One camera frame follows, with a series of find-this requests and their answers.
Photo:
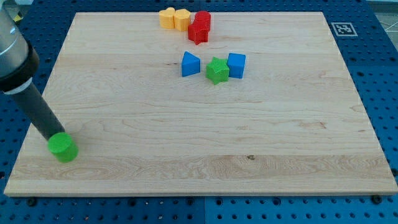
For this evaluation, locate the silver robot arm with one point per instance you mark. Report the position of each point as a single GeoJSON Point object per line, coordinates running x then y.
{"type": "Point", "coordinates": [19, 60]}

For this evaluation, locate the blue triangle block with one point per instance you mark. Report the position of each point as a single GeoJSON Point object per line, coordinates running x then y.
{"type": "Point", "coordinates": [190, 64]}

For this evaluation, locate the wooden board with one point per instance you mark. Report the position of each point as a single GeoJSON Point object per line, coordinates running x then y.
{"type": "Point", "coordinates": [293, 125]}

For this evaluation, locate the green star block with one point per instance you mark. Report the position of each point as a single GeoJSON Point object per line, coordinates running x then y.
{"type": "Point", "coordinates": [217, 70]}

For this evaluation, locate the blue cube block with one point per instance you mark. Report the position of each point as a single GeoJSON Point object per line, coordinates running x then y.
{"type": "Point", "coordinates": [236, 64]}

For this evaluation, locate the red star block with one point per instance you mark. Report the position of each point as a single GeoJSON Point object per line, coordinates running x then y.
{"type": "Point", "coordinates": [198, 32]}

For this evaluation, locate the red cylinder block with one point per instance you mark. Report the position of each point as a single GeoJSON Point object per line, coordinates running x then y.
{"type": "Point", "coordinates": [203, 18]}

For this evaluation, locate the yellow hexagon block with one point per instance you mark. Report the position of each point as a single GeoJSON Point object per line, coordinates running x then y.
{"type": "Point", "coordinates": [182, 19]}

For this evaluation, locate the yellow heart block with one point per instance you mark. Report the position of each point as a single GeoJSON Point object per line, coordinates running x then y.
{"type": "Point", "coordinates": [166, 18]}

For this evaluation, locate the green cylinder block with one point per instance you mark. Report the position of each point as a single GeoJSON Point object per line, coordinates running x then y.
{"type": "Point", "coordinates": [63, 147]}

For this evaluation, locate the white fiducial marker tag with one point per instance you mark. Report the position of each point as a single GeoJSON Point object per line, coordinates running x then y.
{"type": "Point", "coordinates": [344, 29]}

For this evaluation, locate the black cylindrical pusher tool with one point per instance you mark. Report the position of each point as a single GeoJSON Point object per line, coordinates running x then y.
{"type": "Point", "coordinates": [31, 102]}

